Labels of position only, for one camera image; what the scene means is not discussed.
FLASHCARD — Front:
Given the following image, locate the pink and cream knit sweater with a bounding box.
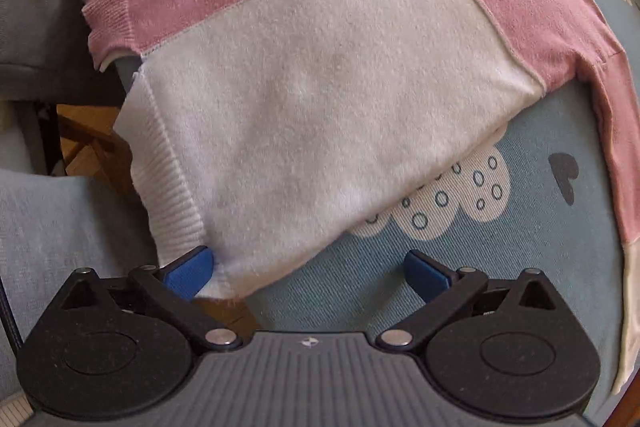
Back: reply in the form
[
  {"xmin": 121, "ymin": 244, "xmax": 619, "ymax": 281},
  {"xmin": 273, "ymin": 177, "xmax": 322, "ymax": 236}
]
[{"xmin": 72, "ymin": 0, "xmax": 640, "ymax": 396}]

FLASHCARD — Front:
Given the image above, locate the blue floral bed sheet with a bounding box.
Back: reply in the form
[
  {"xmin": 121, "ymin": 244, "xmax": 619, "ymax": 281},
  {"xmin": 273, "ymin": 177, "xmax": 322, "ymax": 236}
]
[{"xmin": 244, "ymin": 0, "xmax": 640, "ymax": 425}]

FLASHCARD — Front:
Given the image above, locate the grey trouser leg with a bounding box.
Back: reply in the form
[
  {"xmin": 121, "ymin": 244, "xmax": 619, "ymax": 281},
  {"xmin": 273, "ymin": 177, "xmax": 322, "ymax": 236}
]
[{"xmin": 1, "ymin": 0, "xmax": 125, "ymax": 106}]

